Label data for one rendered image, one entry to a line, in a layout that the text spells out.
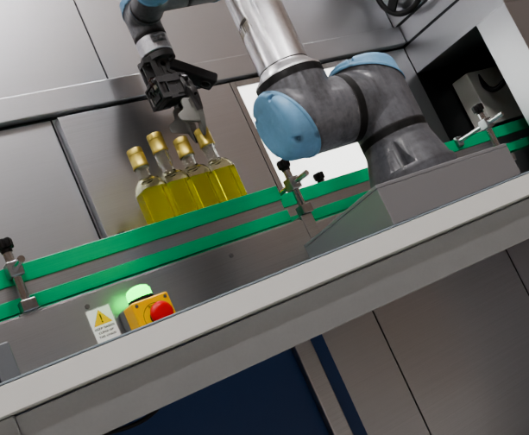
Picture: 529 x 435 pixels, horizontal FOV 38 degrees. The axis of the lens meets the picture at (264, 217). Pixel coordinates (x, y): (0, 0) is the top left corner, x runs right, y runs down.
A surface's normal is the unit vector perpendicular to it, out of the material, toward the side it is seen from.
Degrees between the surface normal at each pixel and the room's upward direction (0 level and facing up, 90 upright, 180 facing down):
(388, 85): 87
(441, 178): 90
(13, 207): 90
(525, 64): 90
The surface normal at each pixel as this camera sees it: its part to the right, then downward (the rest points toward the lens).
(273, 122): -0.80, 0.40
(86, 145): 0.46, -0.35
